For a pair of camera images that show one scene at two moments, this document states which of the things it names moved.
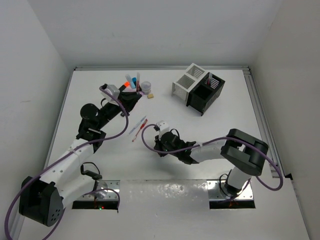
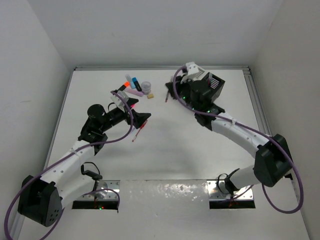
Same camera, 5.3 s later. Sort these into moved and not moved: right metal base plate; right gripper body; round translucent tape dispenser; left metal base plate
Moved: right gripper body
Not moved: left metal base plate; round translucent tape dispenser; right metal base plate
